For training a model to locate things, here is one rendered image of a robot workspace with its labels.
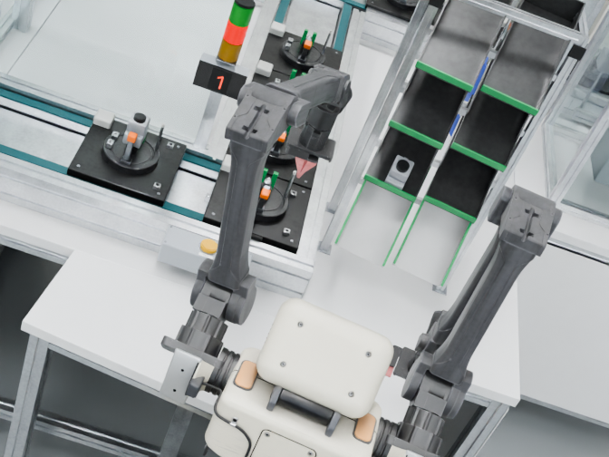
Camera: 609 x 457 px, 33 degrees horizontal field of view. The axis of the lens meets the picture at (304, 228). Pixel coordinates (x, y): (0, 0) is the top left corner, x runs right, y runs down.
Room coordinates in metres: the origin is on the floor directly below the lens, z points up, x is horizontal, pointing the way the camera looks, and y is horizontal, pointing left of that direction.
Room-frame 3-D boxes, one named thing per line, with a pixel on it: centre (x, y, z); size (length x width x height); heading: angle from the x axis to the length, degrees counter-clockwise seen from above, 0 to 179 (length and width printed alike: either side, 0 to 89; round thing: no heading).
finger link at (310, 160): (1.81, 0.07, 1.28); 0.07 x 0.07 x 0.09; 7
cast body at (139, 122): (1.98, 0.47, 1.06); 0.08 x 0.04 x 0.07; 6
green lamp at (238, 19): (2.10, 0.33, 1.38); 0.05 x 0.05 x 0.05
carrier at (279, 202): (2.00, 0.13, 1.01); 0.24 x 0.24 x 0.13; 7
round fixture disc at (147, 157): (1.97, 0.47, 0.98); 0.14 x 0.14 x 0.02
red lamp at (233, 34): (2.10, 0.33, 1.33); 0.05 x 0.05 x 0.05
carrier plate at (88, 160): (1.97, 0.47, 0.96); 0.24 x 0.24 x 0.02; 7
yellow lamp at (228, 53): (2.10, 0.33, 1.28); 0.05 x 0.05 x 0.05
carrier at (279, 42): (2.73, 0.21, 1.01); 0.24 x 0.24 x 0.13; 7
